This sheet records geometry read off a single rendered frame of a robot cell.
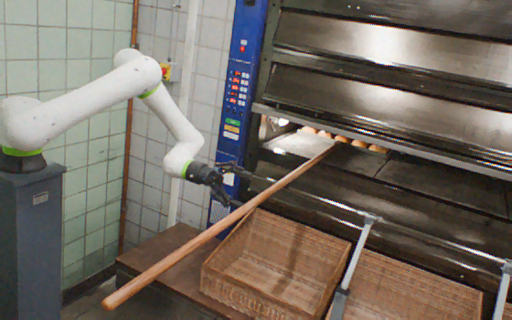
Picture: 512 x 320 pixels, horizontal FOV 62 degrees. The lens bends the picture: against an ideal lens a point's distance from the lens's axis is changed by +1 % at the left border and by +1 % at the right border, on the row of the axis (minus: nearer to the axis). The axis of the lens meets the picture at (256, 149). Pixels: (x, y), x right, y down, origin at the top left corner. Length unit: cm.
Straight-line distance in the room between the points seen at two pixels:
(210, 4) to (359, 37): 80
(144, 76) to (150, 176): 133
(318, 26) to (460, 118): 74
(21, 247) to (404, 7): 175
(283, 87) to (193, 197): 89
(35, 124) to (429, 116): 151
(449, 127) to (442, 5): 50
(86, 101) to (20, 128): 20
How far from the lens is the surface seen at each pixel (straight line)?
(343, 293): 161
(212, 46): 232
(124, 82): 147
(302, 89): 208
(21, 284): 183
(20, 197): 165
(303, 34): 208
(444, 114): 196
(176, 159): 177
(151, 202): 278
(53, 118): 145
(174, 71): 241
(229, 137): 227
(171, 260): 117
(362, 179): 207
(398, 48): 196
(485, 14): 195
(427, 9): 197
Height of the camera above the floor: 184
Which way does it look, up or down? 18 degrees down
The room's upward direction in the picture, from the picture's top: 9 degrees clockwise
